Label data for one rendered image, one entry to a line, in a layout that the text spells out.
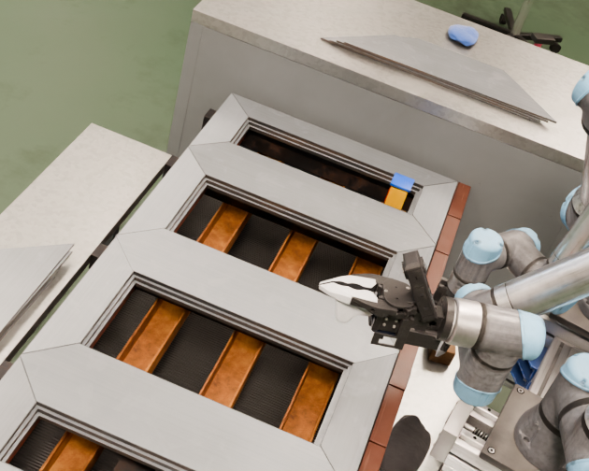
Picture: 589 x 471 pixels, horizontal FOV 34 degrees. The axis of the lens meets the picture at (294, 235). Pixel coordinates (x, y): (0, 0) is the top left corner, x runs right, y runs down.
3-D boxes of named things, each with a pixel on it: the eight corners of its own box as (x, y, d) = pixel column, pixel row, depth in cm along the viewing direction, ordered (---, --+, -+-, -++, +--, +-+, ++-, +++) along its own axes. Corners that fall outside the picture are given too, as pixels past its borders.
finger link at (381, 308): (350, 310, 146) (405, 321, 147) (351, 303, 145) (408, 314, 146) (349, 292, 150) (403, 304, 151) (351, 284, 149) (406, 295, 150)
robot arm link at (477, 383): (489, 365, 169) (512, 322, 162) (495, 415, 160) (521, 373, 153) (446, 356, 168) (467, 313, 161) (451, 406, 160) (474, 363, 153)
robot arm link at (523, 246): (543, 277, 211) (509, 288, 206) (510, 244, 218) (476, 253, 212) (558, 250, 206) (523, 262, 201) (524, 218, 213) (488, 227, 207)
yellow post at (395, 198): (371, 235, 285) (391, 186, 273) (376, 226, 289) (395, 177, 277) (387, 242, 285) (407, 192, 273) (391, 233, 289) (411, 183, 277)
